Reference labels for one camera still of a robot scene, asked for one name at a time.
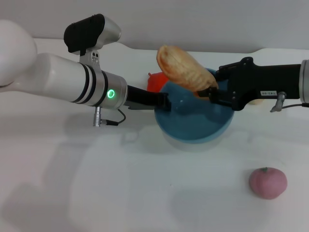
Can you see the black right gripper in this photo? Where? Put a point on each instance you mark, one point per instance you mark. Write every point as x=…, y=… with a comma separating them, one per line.
x=265, y=79

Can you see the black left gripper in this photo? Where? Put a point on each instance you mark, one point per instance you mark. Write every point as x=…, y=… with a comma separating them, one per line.
x=142, y=96

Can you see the long golden bread loaf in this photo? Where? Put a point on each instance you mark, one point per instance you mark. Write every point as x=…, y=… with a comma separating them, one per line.
x=183, y=67

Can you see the blue ceramic bowl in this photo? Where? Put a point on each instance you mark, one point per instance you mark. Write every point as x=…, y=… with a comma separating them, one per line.
x=193, y=120

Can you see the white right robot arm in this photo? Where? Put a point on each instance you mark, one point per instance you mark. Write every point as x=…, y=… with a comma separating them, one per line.
x=305, y=82

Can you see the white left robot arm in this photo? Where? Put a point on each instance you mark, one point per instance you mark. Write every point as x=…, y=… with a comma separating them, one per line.
x=53, y=77

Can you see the round beige bread bun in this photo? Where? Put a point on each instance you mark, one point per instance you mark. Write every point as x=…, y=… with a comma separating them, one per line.
x=255, y=102

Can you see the red toy pepper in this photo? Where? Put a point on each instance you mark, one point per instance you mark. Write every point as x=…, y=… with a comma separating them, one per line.
x=155, y=82

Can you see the pink toy peach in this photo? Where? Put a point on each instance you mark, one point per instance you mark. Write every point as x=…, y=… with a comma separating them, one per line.
x=268, y=183

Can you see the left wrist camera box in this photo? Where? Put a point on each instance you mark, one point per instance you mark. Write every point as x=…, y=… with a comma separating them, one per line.
x=87, y=33

